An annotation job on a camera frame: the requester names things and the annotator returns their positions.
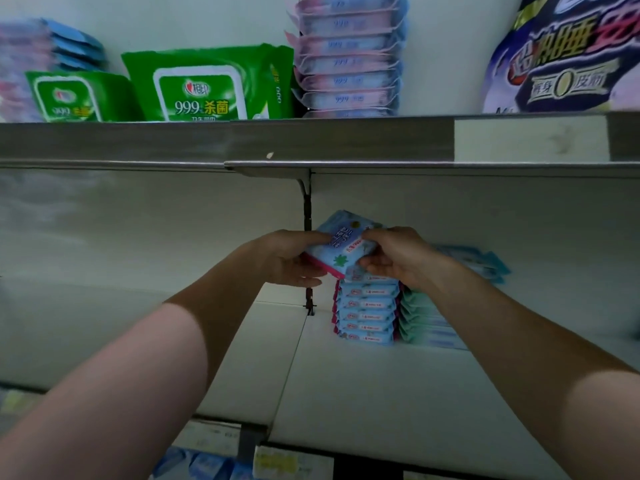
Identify person's left forearm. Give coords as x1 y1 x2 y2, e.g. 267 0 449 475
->
0 245 276 480

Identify person's right hand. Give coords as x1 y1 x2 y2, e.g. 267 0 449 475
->
358 227 441 293

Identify blue packaged goods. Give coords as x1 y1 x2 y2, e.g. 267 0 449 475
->
150 447 256 480

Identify metal store shelving unit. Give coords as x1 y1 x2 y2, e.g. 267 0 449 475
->
0 0 640 480

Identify stack of blue green packets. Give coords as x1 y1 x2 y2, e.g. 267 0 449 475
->
398 245 512 351

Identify person's right forearm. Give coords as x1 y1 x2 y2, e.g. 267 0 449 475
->
420 259 640 480

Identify dark blue gold pad packet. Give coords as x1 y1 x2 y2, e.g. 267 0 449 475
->
483 0 640 116

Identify stack of blue red packets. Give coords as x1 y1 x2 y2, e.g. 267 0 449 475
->
332 267 403 346

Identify wipe packets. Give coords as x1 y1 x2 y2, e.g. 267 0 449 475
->
305 209 384 281

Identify person's left hand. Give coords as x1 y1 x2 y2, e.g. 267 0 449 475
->
245 229 331 288

